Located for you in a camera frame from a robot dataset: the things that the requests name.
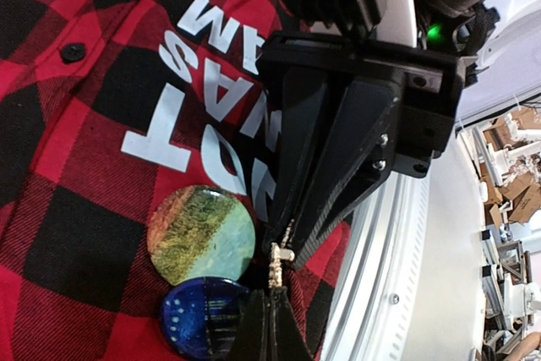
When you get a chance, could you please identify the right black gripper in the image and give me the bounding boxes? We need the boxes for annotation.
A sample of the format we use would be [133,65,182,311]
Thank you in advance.
[256,32,465,270]

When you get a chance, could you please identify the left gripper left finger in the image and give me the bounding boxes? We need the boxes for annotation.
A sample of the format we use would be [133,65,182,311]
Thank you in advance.
[227,290,270,361]

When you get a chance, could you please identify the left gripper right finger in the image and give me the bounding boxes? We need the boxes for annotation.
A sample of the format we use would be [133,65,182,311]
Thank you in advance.
[268,287,314,361]

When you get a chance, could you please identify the red black plaid shirt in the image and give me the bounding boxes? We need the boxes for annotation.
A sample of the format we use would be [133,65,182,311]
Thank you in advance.
[0,0,354,361]

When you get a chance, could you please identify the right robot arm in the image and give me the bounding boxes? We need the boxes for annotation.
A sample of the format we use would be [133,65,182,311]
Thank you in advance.
[256,0,497,271]

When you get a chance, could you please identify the blue round badge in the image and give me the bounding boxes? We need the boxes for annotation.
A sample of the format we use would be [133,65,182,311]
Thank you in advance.
[159,277,251,360]

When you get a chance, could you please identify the green orange round badge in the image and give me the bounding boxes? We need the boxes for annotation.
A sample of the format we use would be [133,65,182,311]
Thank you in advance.
[146,186,256,286]

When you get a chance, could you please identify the cardboard box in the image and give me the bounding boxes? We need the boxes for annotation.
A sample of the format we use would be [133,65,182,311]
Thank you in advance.
[480,107,540,227]

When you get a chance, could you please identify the aluminium front rail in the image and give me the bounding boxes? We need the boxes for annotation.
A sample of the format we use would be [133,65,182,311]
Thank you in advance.
[321,173,429,360]

